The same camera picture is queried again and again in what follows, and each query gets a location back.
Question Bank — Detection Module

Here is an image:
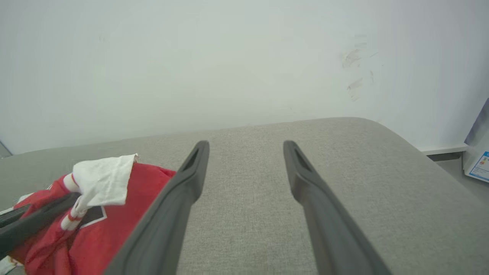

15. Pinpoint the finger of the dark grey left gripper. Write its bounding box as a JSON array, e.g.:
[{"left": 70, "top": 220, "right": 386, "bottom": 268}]
[
  {"left": 0, "top": 205, "right": 31, "bottom": 229},
  {"left": 0, "top": 193, "right": 81, "bottom": 260}
]

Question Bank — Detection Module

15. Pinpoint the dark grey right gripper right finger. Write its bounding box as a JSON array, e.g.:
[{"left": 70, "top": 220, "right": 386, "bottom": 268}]
[{"left": 283, "top": 140, "right": 392, "bottom": 275}]

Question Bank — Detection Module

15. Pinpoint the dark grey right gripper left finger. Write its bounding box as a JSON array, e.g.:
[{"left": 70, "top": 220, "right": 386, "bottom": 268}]
[{"left": 103, "top": 140, "right": 210, "bottom": 275}]

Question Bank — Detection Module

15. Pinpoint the red and white shirt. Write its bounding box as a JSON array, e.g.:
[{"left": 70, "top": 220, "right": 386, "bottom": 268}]
[{"left": 0, "top": 154, "right": 177, "bottom": 275}]

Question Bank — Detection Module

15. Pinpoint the grey fabric sofa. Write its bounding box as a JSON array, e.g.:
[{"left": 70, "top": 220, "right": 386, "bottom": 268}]
[{"left": 0, "top": 117, "right": 489, "bottom": 275}]

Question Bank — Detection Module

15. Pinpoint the white baseboard strip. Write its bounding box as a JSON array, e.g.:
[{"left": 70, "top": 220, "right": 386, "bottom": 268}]
[{"left": 420, "top": 144, "right": 470, "bottom": 156}]

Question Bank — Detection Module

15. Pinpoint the white box with blue label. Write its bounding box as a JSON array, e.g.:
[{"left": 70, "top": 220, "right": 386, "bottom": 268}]
[{"left": 463, "top": 99, "right": 489, "bottom": 183}]

